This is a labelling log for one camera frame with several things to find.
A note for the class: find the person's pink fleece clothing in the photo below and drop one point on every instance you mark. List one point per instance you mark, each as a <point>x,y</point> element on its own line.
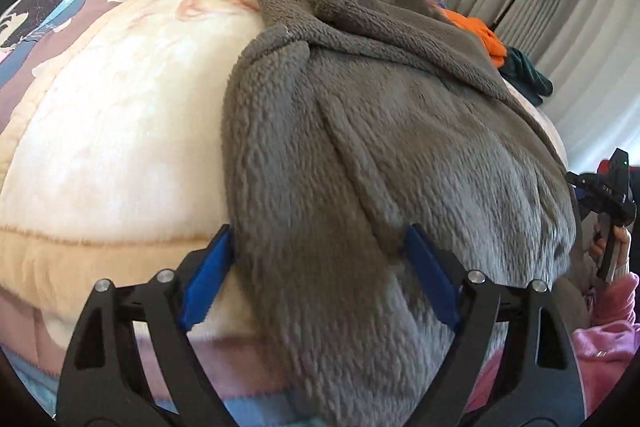
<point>607,362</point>

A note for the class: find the person's right forearm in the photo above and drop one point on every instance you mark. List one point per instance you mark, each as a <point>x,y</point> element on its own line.
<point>617,302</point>

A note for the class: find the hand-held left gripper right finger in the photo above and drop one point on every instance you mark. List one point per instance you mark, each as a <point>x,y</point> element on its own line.
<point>431,277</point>

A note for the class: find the person's right hand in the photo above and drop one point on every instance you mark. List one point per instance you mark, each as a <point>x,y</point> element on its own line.
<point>622,244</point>

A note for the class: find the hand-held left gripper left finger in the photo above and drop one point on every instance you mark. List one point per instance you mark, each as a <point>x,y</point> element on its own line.
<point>207,277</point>

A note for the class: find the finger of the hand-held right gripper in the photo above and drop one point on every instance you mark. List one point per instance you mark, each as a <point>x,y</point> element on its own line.
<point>582,183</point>

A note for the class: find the dark green garment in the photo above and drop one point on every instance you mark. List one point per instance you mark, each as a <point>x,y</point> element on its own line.
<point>525,74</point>

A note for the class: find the cream plush blanket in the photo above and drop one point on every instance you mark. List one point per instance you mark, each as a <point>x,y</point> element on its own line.
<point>125,132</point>

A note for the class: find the grey fleece garment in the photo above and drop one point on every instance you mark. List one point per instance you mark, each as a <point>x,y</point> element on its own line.
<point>390,157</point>

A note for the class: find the grey curtain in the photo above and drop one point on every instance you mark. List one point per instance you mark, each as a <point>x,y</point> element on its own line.
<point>565,32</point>

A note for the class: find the orange garment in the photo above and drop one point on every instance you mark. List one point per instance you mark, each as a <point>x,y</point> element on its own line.
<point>475,29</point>

